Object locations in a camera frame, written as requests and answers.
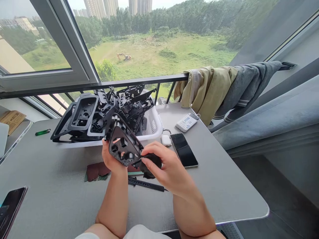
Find pile of black plastic parts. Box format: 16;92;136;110
50;84;158;144

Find person's right hand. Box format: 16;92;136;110
140;141;199;199

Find dark red sandpaper sheets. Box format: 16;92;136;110
84;162;112;183

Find black triangular plastic housing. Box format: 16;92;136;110
104;113;145;170

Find smartphone with pink frame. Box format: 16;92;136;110
0;186;28;239

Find khaki jacket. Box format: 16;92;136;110
173;65;239;125

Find white plastic basket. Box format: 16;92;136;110
56;89;164;150

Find person's legs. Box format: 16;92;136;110
74;223;166;239

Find black smartphone silver frame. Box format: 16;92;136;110
169;132;200;169

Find black plastic caliper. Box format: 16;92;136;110
127;176;165;193

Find black window bracket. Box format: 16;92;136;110
279;61;297;71

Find orange excavator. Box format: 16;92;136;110
116;52;132;62

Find white power bank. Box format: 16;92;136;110
175;113;199;132

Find brown cardboard piece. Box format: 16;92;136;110
0;110;27;136

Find grey jacket striped cuffs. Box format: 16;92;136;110
213;60;283;124

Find black cloth wad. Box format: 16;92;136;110
138;153;162;179

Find grey window frame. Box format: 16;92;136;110
0;0;105;91

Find grey curtain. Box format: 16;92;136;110
212;57;319;159

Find person's left hand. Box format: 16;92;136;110
101;137;130;175

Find black metal railing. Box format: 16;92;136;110
0;72;192;118

